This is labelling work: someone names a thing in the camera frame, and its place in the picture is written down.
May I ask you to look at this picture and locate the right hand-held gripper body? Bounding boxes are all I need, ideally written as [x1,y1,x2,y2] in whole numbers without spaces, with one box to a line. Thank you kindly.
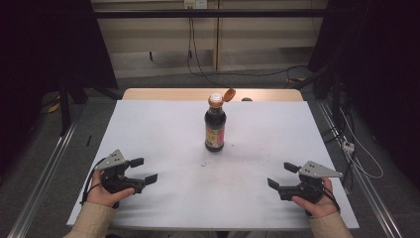
[277,160,344,204]

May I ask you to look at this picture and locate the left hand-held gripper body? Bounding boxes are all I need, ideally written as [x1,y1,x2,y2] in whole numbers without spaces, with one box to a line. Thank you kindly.
[94,149,147,194]

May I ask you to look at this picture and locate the dark sauce bottle orange cap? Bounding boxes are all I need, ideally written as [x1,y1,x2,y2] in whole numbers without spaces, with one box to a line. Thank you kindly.
[204,87,237,153]

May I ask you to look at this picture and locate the person's left hand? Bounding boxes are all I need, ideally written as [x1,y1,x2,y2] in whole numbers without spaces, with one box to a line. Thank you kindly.
[86,170,136,208]

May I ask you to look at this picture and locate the person's right hand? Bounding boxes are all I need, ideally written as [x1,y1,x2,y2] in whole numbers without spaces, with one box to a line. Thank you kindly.
[291,178,340,219]

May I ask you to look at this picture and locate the white board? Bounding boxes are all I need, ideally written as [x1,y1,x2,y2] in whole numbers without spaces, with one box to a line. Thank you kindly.
[66,99,361,231]

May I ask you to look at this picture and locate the white power strip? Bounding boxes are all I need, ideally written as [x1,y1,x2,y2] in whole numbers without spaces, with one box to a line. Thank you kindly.
[342,140,356,155]

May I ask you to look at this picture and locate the black metal stand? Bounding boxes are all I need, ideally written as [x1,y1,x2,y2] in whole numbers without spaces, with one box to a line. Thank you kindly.
[56,73,72,137]

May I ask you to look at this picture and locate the light wooden table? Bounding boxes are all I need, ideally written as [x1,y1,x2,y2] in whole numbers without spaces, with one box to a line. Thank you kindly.
[122,87,304,102]

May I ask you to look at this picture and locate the black curtain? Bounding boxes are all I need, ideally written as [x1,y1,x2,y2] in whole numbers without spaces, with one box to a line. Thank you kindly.
[0,0,119,173]
[307,0,420,181]

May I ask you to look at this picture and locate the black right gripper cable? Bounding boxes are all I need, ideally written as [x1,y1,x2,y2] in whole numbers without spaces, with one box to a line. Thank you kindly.
[322,185,342,214]

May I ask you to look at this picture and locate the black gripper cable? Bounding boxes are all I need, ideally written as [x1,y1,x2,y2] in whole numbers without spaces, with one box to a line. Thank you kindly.
[80,157,107,206]
[322,185,342,214]

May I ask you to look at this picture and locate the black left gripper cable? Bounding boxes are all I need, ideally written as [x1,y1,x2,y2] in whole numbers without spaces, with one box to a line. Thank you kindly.
[80,157,107,206]

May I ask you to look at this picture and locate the metal floor rail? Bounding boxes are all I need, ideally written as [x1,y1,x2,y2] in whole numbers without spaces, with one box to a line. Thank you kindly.
[316,98,404,238]
[6,121,79,238]

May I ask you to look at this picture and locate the white floor cable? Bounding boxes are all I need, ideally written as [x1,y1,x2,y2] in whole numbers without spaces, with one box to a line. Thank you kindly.
[339,108,384,180]

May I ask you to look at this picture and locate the black floor cable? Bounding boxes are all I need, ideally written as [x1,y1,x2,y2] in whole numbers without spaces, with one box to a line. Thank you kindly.
[204,64,309,79]

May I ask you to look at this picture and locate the black hanging power cable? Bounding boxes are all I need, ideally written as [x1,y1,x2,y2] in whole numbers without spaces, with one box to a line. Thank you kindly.
[185,8,232,89]

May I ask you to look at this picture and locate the black horizontal frame bar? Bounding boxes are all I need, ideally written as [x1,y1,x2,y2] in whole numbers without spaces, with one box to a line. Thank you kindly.
[93,9,329,19]

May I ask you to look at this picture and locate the white wall socket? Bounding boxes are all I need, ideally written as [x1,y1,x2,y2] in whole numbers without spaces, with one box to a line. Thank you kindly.
[183,0,208,10]

